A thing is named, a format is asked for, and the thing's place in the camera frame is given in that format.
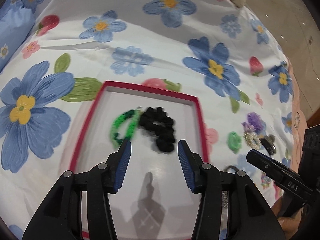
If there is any floral white bed sheet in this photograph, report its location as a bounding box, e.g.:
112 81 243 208
1 0 293 238

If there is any colourful bead bracelet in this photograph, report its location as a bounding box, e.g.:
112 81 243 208
260 173 273 189

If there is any blue pillow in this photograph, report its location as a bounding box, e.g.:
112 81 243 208
0 0 35 69

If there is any purple fluffy scrunchie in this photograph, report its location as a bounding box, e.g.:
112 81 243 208
247 112 266 133

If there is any purple bow hair clip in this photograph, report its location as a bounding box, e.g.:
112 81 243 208
242 122 255 133

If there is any black camera box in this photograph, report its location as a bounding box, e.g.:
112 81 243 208
298 125 319 190

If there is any red jewelry box tray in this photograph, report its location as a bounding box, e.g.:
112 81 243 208
60 81 208 239

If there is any right hand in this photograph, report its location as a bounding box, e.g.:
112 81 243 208
271 197 303 239

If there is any grey claw hair clip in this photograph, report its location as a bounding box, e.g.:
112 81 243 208
260 134 277 156

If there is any light green hair tie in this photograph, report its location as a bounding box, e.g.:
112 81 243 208
227 131 243 153

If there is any pearl scrunchie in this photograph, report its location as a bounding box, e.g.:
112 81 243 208
244 132 262 150

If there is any green braided hair tie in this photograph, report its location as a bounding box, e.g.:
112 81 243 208
109 108 143 149

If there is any black scrunchie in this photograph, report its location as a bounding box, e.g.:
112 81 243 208
138 107 176 153

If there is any pink blanket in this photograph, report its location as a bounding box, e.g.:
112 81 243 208
276 45 307 172

